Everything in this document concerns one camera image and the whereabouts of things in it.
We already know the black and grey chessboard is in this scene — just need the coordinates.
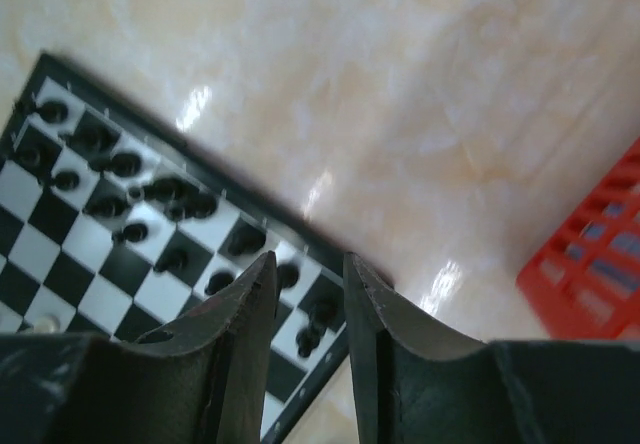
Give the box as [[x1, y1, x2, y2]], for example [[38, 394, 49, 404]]
[[1, 53, 348, 443]]

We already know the red plastic shopping basket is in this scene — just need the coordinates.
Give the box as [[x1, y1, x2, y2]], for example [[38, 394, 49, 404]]
[[517, 142, 639, 340]]

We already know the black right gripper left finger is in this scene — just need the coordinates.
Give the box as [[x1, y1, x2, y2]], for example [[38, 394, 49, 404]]
[[1, 252, 278, 443]]

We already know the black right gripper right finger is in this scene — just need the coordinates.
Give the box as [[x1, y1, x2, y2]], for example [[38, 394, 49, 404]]
[[344, 253, 639, 443]]

